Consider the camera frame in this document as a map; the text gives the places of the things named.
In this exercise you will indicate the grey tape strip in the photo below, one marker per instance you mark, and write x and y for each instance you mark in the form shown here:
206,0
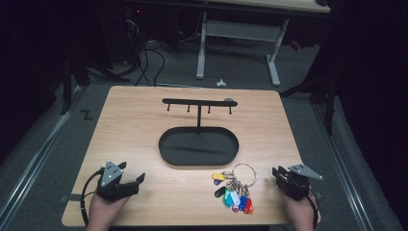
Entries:
72,197

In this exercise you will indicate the person's left hand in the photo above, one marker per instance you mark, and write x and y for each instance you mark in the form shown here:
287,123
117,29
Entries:
104,210

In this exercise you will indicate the black key rack with tray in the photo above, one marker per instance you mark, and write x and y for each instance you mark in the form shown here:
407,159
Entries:
198,147

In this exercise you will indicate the person's right hand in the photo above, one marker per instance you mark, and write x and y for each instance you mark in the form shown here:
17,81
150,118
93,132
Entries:
300,211

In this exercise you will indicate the metal floor rail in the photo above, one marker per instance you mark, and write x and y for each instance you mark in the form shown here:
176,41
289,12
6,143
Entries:
343,166
35,160

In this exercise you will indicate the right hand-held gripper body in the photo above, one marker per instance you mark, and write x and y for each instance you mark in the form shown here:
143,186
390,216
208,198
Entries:
298,183

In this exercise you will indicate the desk with white metal frame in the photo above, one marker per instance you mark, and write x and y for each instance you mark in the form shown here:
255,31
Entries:
240,30

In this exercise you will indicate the black stand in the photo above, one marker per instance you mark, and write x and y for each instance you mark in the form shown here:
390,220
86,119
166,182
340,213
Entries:
67,86
330,102

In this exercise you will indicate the small white object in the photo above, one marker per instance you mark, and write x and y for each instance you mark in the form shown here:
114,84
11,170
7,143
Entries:
221,83

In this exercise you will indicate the small red object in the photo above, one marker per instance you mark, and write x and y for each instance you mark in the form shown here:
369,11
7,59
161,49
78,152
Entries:
295,45

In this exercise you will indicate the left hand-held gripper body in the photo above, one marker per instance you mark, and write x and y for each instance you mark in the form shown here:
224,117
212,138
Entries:
110,174

